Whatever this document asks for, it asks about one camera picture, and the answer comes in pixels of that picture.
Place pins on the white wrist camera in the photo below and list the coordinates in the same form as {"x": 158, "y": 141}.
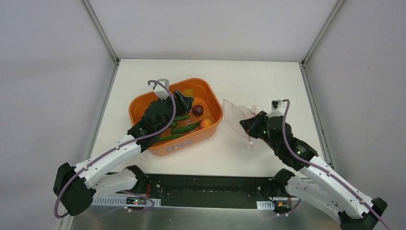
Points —
{"x": 278, "y": 108}
{"x": 160, "y": 88}

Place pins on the short green chili pepper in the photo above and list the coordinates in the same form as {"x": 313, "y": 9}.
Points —
{"x": 181, "y": 118}

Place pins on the right white cable duct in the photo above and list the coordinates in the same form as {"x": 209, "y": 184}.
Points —
{"x": 265, "y": 205}

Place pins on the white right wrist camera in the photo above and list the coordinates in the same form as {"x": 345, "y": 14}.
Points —
{"x": 278, "y": 108}

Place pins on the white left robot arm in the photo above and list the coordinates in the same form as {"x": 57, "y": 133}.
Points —
{"x": 77, "y": 186}

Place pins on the curved green chili pepper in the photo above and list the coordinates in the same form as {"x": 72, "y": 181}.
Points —
{"x": 173, "y": 125}

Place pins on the orange peach fruit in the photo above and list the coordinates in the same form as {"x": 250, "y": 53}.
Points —
{"x": 205, "y": 123}

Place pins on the yellow green round fruit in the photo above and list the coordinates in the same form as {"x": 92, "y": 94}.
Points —
{"x": 188, "y": 93}

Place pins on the clear zip top bag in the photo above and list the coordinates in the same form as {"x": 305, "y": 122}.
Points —
{"x": 233, "y": 114}

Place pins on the left white cable duct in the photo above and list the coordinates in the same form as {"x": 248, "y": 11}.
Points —
{"x": 129, "y": 201}

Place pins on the white cable duct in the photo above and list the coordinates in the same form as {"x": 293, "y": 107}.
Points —
{"x": 265, "y": 205}
{"x": 129, "y": 201}

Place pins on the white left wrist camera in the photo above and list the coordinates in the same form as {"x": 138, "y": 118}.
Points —
{"x": 160, "y": 88}

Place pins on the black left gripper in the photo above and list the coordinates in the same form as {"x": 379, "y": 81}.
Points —
{"x": 177, "y": 103}

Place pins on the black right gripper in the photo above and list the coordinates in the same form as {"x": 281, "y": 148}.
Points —
{"x": 253, "y": 120}

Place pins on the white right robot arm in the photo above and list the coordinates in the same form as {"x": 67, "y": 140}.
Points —
{"x": 328, "y": 191}

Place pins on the thin green chili pepper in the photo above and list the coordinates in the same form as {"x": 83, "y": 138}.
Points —
{"x": 170, "y": 137}

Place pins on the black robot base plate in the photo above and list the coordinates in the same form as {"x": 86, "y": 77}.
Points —
{"x": 208, "y": 191}

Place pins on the orange plastic basket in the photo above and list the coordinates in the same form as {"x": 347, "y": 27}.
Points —
{"x": 212, "y": 110}

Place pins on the long green chili pepper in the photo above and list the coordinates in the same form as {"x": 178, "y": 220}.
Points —
{"x": 184, "y": 129}

